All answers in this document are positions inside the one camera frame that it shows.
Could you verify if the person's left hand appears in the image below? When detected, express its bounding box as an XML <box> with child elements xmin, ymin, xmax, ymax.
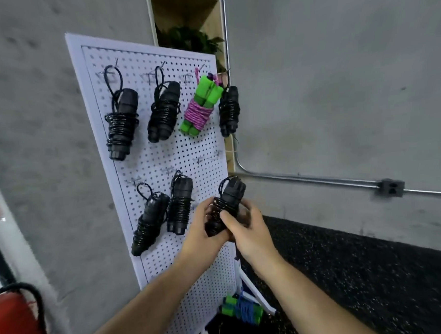
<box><xmin>174</xmin><ymin>196</ymin><xmax>238</xmax><ymax>275</ymax></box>

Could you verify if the person's right hand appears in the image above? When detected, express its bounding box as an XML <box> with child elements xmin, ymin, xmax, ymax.
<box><xmin>219</xmin><ymin>199</ymin><xmax>286</xmax><ymax>276</ymax></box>

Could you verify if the black foam-handled jump rope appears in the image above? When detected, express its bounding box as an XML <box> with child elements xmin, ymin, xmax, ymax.
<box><xmin>202</xmin><ymin>174</ymin><xmax>249</xmax><ymax>238</ymax></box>
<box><xmin>216</xmin><ymin>70</ymin><xmax>243</xmax><ymax>138</ymax></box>
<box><xmin>163</xmin><ymin>169</ymin><xmax>197</xmax><ymax>237</ymax></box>
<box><xmin>127</xmin><ymin>181</ymin><xmax>174</xmax><ymax>258</ymax></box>
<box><xmin>143</xmin><ymin>64</ymin><xmax>185</xmax><ymax>144</ymax></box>
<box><xmin>101</xmin><ymin>63</ymin><xmax>143</xmax><ymax>162</ymax></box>

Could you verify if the blue green-handled jump rope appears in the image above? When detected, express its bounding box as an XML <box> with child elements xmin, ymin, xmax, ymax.
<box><xmin>219</xmin><ymin>292</ymin><xmax>265</xmax><ymax>327</ymax></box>

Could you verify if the white pegboard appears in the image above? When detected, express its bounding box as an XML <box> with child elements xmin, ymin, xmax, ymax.
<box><xmin>65</xmin><ymin>24</ymin><xmax>248</xmax><ymax>334</ymax></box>

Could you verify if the pink green-handled jump rope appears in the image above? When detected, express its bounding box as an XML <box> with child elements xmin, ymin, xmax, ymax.
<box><xmin>176</xmin><ymin>67</ymin><xmax>227</xmax><ymax>139</ymax></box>

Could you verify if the person's left forearm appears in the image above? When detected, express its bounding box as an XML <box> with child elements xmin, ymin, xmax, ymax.
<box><xmin>67</xmin><ymin>257</ymin><xmax>215</xmax><ymax>334</ymax></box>

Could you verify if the person's right forearm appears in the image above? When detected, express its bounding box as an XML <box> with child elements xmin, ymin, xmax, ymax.
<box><xmin>251</xmin><ymin>253</ymin><xmax>381</xmax><ymax>334</ymax></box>

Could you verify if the white pegboard stand foot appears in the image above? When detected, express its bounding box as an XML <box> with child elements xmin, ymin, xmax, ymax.
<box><xmin>236</xmin><ymin>262</ymin><xmax>277</xmax><ymax>317</ymax></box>

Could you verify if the metal conduit pipe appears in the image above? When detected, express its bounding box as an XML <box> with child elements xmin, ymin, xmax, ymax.
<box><xmin>221</xmin><ymin>0</ymin><xmax>441</xmax><ymax>210</ymax></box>

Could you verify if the grey electrical junction box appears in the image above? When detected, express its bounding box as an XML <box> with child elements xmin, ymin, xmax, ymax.
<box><xmin>376</xmin><ymin>177</ymin><xmax>406</xmax><ymax>199</ymax></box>

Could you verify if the green potted plant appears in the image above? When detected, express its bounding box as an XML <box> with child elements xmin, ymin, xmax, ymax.
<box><xmin>157</xmin><ymin>21</ymin><xmax>227</xmax><ymax>75</ymax></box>

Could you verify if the red floor object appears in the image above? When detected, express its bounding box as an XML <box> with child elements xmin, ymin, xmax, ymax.
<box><xmin>0</xmin><ymin>281</ymin><xmax>53</xmax><ymax>334</ymax></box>

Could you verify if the plywood shelf unit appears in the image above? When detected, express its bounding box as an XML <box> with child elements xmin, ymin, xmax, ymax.
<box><xmin>147</xmin><ymin>0</ymin><xmax>236</xmax><ymax>177</ymax></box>

